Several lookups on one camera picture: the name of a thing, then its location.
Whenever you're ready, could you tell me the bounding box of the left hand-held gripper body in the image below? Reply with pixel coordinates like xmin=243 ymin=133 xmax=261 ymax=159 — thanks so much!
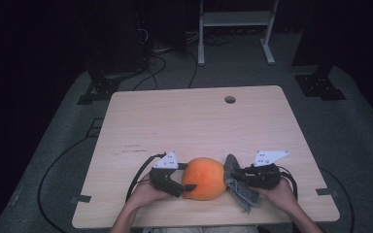
xmin=149 ymin=150 xmax=186 ymax=198

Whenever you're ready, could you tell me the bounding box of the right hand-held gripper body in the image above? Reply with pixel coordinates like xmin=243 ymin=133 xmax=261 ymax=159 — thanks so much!
xmin=244 ymin=150 xmax=290 ymax=190

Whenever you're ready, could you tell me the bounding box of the orange plush toy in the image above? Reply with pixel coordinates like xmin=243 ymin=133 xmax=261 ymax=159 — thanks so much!
xmin=182 ymin=156 xmax=227 ymax=202

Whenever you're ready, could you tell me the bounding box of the grey cloth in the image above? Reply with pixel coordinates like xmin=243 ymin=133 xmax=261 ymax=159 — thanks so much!
xmin=222 ymin=153 xmax=261 ymax=215

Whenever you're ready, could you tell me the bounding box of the person's left hand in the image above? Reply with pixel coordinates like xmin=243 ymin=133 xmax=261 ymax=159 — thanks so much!
xmin=125 ymin=174 xmax=173 ymax=212

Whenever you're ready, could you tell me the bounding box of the person's right hand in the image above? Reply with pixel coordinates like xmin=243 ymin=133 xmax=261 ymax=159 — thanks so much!
xmin=251 ymin=178 xmax=297 ymax=215

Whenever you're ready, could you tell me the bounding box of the grey tape strip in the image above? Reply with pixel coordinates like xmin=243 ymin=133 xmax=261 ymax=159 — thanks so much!
xmin=71 ymin=194 xmax=92 ymax=204
xmin=315 ymin=187 xmax=340 ymax=198

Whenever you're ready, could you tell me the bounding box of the black stand base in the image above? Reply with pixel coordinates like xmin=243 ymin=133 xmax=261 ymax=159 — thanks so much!
xmin=294 ymin=64 xmax=348 ymax=101
xmin=77 ymin=69 xmax=144 ymax=105

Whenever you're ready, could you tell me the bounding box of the left hand-held gripper cable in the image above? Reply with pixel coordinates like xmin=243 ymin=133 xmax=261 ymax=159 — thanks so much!
xmin=124 ymin=152 xmax=167 ymax=203

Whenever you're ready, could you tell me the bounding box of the hand-held gripper cable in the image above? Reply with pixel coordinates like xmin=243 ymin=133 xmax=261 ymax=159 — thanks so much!
xmin=124 ymin=152 xmax=167 ymax=203
xmin=278 ymin=166 xmax=299 ymax=200

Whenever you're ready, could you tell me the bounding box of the right hand-held gripper cable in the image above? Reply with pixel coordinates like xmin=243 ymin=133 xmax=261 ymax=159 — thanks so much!
xmin=278 ymin=166 xmax=299 ymax=200

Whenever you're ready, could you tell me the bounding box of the black floor frame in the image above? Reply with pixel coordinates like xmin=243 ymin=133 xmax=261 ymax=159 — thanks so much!
xmin=85 ymin=117 xmax=105 ymax=139

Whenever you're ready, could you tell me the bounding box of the long black floor cable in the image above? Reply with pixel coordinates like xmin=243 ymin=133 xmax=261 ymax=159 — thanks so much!
xmin=38 ymin=136 xmax=93 ymax=233

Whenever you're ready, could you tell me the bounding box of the white metal stand frame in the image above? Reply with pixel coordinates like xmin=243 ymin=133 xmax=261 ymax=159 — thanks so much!
xmin=197 ymin=0 xmax=280 ymax=67

